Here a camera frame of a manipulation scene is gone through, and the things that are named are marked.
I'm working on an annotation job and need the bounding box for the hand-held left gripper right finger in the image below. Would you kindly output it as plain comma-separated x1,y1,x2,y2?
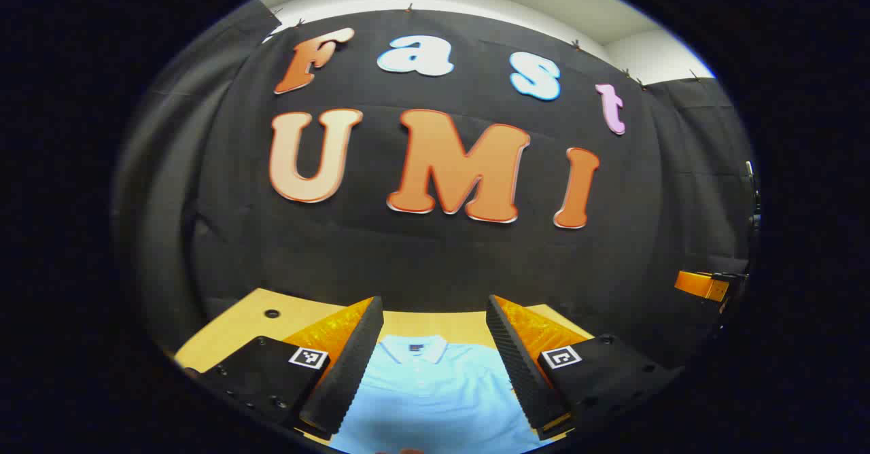
486,295,684,441

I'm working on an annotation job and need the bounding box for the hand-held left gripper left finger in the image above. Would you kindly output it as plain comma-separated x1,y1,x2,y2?
184,296,385,441

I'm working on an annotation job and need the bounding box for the light blue T-shirt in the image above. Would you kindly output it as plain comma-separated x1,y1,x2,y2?
330,334,551,454

